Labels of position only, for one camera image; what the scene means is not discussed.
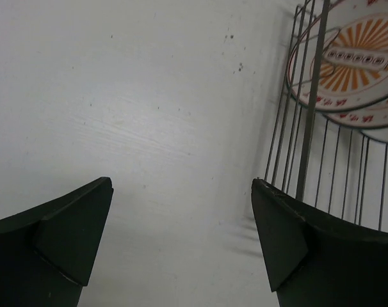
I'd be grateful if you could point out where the grey wire dish rack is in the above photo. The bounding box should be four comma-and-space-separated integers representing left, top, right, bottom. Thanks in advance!
263, 1, 388, 232

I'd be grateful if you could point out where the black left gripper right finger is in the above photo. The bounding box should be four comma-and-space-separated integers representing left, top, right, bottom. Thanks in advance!
251, 178, 388, 306

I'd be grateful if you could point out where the red rimmed white plate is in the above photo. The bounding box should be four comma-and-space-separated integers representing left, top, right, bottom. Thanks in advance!
324, 98, 388, 130

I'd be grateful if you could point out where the white plate green rim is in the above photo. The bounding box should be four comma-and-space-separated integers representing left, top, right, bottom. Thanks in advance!
360, 127, 388, 144

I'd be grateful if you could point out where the orange sunburst pattern plate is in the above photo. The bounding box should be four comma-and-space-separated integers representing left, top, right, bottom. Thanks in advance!
286, 0, 388, 113

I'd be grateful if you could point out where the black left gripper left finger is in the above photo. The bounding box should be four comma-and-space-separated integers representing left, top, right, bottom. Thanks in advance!
0, 177, 114, 306

